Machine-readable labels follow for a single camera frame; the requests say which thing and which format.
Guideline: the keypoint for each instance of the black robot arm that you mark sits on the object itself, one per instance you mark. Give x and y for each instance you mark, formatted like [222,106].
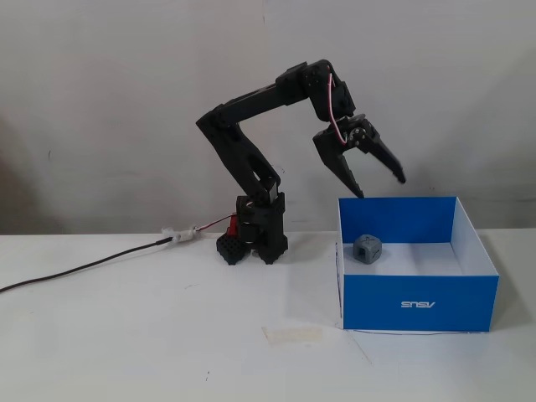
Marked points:
[251,109]

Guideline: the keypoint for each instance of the gray cube block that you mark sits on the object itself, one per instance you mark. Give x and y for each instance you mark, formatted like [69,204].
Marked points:
[368,249]

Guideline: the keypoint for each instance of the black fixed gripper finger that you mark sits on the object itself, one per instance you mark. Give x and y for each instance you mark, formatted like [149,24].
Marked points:
[341,171]

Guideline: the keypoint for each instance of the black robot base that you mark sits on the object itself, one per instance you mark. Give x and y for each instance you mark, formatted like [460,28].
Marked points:
[268,234]

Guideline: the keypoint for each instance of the clear tape strip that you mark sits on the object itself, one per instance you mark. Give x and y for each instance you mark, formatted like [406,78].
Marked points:
[293,336]

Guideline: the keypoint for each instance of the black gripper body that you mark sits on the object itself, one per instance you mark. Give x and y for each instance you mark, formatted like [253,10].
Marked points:
[335,144]

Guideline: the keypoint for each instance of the blue cardboard box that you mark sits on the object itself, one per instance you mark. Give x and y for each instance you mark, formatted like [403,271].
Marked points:
[419,301]

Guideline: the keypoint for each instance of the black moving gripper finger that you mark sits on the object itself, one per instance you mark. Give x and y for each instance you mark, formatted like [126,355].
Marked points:
[387,159]

